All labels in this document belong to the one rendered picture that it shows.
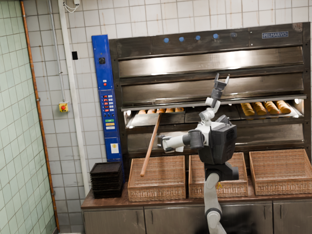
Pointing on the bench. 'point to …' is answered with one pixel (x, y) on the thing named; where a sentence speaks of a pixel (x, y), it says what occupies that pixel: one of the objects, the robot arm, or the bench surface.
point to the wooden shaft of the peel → (150, 147)
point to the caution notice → (114, 148)
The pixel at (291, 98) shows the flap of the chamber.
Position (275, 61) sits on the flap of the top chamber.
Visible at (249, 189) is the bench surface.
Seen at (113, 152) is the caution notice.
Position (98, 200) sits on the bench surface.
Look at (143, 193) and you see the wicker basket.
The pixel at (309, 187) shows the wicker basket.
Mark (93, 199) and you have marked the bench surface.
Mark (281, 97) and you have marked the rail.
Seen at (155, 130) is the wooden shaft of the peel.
